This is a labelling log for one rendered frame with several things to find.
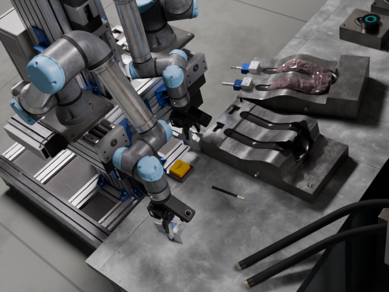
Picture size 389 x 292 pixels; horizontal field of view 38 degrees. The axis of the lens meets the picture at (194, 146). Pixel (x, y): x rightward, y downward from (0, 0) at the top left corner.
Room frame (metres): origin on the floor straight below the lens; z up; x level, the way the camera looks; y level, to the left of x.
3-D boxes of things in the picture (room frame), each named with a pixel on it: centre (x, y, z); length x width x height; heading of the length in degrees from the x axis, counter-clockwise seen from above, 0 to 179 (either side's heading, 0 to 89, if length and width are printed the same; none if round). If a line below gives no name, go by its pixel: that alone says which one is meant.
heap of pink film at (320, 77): (1.73, -0.50, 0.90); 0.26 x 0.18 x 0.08; 56
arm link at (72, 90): (1.74, 0.42, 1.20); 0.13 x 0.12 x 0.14; 129
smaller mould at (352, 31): (1.96, -0.90, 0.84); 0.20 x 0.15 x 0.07; 39
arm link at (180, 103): (1.61, 0.00, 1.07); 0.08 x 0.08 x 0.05
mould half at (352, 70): (1.73, -0.51, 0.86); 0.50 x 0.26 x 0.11; 56
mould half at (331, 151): (1.44, -0.29, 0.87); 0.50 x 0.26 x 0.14; 39
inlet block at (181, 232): (1.22, 0.17, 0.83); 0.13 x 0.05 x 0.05; 48
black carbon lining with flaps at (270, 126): (1.46, -0.29, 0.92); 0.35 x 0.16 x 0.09; 39
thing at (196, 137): (1.63, 0.02, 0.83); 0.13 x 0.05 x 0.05; 53
